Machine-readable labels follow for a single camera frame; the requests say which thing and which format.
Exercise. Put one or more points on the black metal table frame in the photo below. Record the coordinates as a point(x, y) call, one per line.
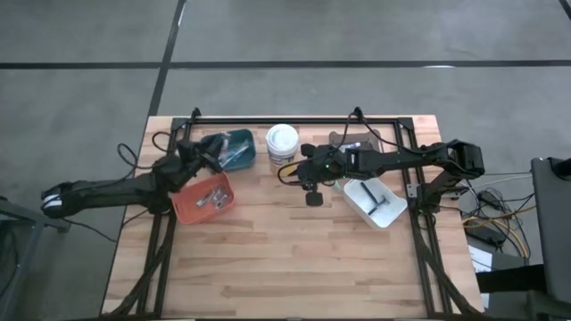
point(250, 120)

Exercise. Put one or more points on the yellow white wipes canister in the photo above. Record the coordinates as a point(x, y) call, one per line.
point(282, 138)

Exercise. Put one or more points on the teal plastic bin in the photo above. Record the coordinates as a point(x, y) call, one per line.
point(243, 162)

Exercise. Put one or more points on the brown plastic bin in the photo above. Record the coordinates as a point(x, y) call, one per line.
point(336, 136)

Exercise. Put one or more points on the white paper sheet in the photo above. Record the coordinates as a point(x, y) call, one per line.
point(481, 258)

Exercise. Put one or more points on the white plastic bin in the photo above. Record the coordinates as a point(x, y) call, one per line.
point(392, 209)

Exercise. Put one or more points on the black power adapter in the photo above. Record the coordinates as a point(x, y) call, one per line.
point(488, 197)

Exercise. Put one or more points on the orange plastic bin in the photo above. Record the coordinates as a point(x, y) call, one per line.
point(187, 209)

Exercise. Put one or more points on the dark grey equipment cabinet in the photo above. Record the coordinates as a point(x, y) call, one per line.
point(553, 223)

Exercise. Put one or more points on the grey metal stand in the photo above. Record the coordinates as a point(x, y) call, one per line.
point(40, 221)

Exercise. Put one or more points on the red white toothbrush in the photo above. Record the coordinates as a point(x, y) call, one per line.
point(225, 142)

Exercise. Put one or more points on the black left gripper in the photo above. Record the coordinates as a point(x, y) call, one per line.
point(192, 158)

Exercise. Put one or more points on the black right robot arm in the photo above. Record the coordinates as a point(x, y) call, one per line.
point(401, 158)

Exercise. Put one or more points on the green white toothbrush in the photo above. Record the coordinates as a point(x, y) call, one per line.
point(335, 187)

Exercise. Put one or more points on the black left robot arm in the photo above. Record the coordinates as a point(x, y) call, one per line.
point(111, 191)

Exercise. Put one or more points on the black power brick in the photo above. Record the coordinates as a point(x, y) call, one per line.
point(484, 234)

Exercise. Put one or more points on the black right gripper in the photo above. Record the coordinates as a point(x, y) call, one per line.
point(321, 171)

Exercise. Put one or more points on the blue white toothbrush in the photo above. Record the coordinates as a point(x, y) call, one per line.
point(232, 157)
point(240, 149)

